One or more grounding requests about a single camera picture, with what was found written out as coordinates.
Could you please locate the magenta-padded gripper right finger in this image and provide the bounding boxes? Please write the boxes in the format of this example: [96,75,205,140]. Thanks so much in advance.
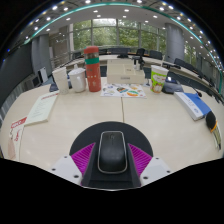
[111,143,173,190]

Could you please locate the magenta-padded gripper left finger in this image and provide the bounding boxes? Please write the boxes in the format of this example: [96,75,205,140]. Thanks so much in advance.
[50,142,113,190]

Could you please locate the black computer mouse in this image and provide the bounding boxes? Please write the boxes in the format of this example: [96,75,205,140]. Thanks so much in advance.
[97,130,129,175]

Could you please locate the black mouse pad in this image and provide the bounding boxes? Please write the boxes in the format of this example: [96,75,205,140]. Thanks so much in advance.
[68,120,154,158]

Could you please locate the white paper booklet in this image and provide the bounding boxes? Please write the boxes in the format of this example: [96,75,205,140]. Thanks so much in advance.
[24,91,60,127]

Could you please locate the red and white leaflet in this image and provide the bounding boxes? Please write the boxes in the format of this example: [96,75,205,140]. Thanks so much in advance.
[7,115,28,162]

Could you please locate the colourful sticker sheet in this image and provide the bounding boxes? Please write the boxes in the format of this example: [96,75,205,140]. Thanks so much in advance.
[100,82,147,99]

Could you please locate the blue and white book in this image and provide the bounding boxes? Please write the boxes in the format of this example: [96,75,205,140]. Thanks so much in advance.
[173,91,213,122]

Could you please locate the white lidded mug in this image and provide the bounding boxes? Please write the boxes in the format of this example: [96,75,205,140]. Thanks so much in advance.
[67,67,87,94]

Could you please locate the dark desk microphone console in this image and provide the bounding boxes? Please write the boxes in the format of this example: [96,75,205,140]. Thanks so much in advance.
[161,75,185,95]

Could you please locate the green printed paper cup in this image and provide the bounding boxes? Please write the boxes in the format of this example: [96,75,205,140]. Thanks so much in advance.
[149,64,170,94]

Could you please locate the white cardboard box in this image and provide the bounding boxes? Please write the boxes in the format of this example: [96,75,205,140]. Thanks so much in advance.
[106,59,146,85]

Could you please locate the red thermos bottle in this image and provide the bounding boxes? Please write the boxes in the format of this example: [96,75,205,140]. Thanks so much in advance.
[83,45,102,93]

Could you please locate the group of dark chairs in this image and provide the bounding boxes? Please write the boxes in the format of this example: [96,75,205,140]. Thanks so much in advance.
[71,47,221,94]

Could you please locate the ceiling spot lights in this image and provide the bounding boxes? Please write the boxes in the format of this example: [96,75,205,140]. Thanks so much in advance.
[6,0,221,58]

